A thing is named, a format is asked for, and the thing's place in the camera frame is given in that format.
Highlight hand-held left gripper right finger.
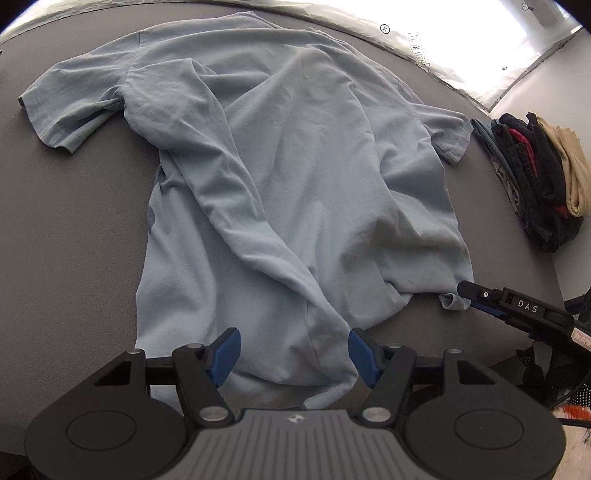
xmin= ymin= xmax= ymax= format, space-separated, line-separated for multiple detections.
xmin=348 ymin=327 xmax=497 ymax=425

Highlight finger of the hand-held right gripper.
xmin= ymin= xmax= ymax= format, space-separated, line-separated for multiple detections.
xmin=457 ymin=280 xmax=509 ymax=308
xmin=470 ymin=301 xmax=532 ymax=333

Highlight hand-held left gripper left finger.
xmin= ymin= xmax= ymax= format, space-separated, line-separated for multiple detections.
xmin=92 ymin=327 xmax=242 ymax=425

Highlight light blue T-shirt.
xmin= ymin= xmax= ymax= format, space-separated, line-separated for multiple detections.
xmin=18 ymin=11 xmax=474 ymax=409

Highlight black folded clothes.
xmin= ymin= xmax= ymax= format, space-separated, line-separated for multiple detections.
xmin=492 ymin=112 xmax=585 ymax=252

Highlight fluffy white orange rug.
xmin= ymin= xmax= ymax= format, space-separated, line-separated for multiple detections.
xmin=556 ymin=404 xmax=591 ymax=480

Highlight tan folded garment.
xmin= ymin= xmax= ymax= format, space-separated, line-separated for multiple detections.
xmin=536 ymin=115 xmax=591 ymax=217

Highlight blue folded jeans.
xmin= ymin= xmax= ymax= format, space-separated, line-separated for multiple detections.
xmin=471 ymin=119 xmax=527 ymax=217

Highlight red folded garment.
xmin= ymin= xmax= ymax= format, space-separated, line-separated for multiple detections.
xmin=508 ymin=129 xmax=571 ymax=220

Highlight printed white sheet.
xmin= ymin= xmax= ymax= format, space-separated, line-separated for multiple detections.
xmin=222 ymin=0 xmax=585 ymax=112

